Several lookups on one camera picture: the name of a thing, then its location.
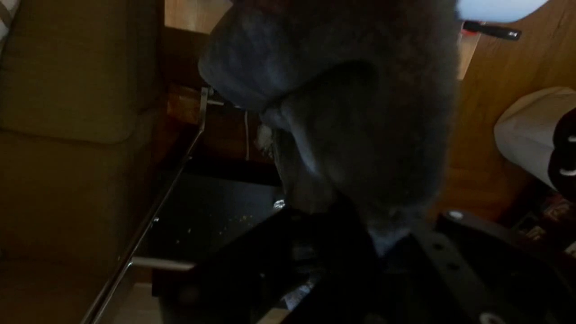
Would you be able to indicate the chrome garment rack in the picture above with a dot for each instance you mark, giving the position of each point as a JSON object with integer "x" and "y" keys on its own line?
{"x": 150, "y": 240}

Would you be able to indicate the olive green sofa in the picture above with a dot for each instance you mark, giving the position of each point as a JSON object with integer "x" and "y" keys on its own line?
{"x": 73, "y": 90}

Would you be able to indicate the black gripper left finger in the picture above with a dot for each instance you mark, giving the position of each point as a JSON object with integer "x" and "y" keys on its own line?
{"x": 282, "y": 263}

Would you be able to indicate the white plastic bucket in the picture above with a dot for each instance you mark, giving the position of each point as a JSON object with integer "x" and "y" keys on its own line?
{"x": 532, "y": 135}

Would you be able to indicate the black slim device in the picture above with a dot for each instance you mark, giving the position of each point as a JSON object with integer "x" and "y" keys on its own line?
{"x": 492, "y": 29}

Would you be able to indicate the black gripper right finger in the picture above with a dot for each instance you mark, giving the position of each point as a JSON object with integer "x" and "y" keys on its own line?
{"x": 480, "y": 281}

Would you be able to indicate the dark grey plush robe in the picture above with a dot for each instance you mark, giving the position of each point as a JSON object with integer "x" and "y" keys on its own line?
{"x": 361, "y": 119}

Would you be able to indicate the white floor cushion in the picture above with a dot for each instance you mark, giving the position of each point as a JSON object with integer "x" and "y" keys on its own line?
{"x": 501, "y": 7}

